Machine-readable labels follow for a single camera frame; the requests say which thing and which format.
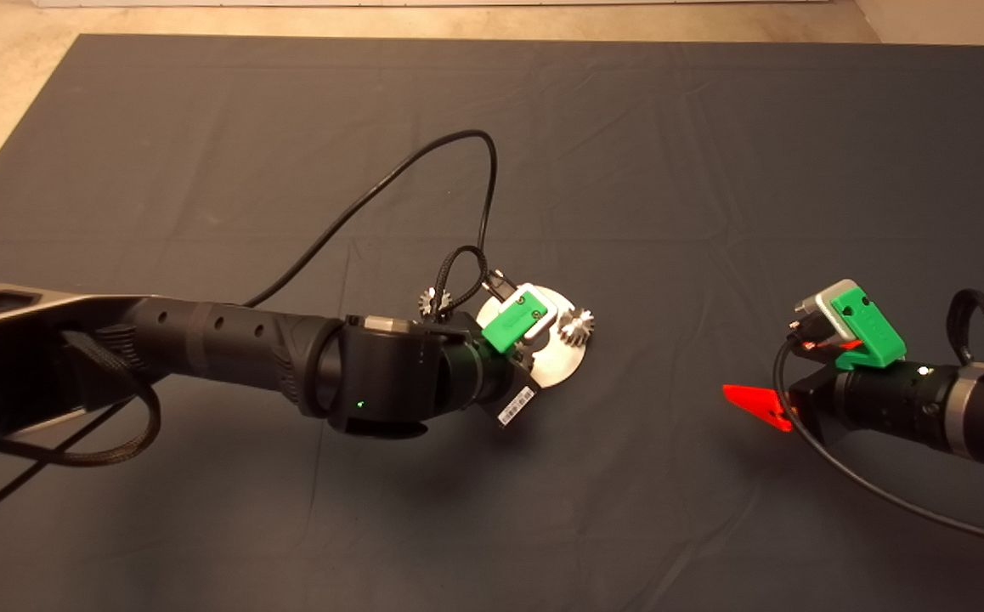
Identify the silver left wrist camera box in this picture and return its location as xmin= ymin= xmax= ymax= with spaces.
xmin=496 ymin=282 xmax=559 ymax=341

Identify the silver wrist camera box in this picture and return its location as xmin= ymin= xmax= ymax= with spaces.
xmin=794 ymin=279 xmax=860 ymax=341
xmin=496 ymin=282 xmax=559 ymax=341

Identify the green right camera mount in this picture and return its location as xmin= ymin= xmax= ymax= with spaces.
xmin=830 ymin=287 xmax=907 ymax=370

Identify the small steel planetary gear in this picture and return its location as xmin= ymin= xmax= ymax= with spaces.
xmin=558 ymin=309 xmax=597 ymax=348
xmin=418 ymin=286 xmax=452 ymax=322

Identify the braided black left wrist cable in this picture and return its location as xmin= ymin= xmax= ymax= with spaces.
xmin=434 ymin=246 xmax=490 ymax=320

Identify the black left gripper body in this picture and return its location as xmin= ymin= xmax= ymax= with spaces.
xmin=458 ymin=327 xmax=538 ymax=428

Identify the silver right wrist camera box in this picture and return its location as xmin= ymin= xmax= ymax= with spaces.
xmin=794 ymin=279 xmax=860 ymax=341

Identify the smooth black right camera cable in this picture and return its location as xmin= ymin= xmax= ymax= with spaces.
xmin=772 ymin=327 xmax=984 ymax=552

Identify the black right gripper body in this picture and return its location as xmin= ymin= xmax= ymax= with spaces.
xmin=791 ymin=365 xmax=953 ymax=447

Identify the dark grey table cloth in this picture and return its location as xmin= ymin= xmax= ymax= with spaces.
xmin=0 ymin=32 xmax=984 ymax=612

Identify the green left camera mount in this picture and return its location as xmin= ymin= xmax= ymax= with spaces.
xmin=481 ymin=290 xmax=552 ymax=354

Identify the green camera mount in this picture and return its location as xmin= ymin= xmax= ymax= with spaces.
xmin=830 ymin=287 xmax=907 ymax=370
xmin=481 ymin=290 xmax=552 ymax=354

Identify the round metal carrier plate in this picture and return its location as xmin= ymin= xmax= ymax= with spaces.
xmin=475 ymin=285 xmax=585 ymax=389

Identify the braided black shoulder cable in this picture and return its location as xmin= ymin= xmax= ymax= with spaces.
xmin=0 ymin=340 xmax=161 ymax=467

